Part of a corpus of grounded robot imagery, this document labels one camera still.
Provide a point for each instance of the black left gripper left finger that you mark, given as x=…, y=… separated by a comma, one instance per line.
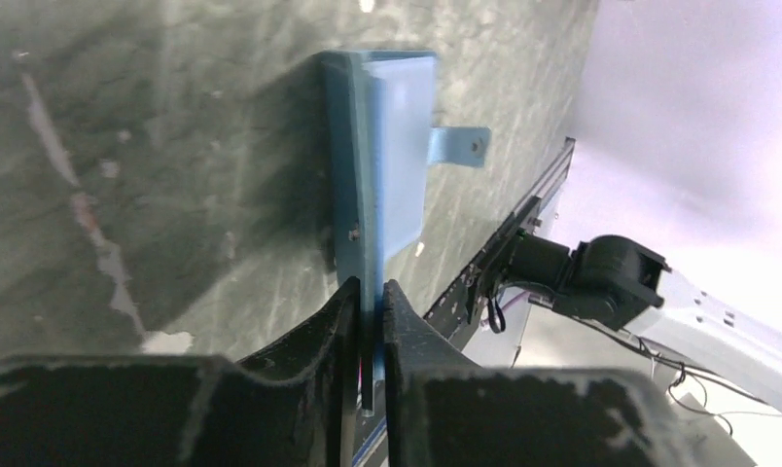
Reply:
x=290, y=404

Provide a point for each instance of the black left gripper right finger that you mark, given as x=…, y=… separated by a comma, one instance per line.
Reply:
x=445, y=410

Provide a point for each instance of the blue leather card holder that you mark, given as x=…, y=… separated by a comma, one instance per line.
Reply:
x=380, y=106

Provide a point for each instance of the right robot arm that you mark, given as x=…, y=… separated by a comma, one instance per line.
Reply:
x=623, y=285

